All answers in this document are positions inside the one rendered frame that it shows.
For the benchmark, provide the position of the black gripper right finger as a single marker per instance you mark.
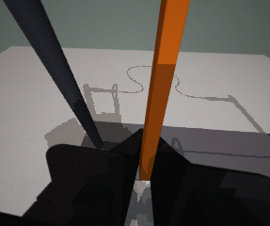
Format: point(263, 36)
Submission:
point(173, 177)

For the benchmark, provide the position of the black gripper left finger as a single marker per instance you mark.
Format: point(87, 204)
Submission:
point(116, 168)

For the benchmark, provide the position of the orange handle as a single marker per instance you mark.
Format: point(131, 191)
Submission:
point(172, 17)

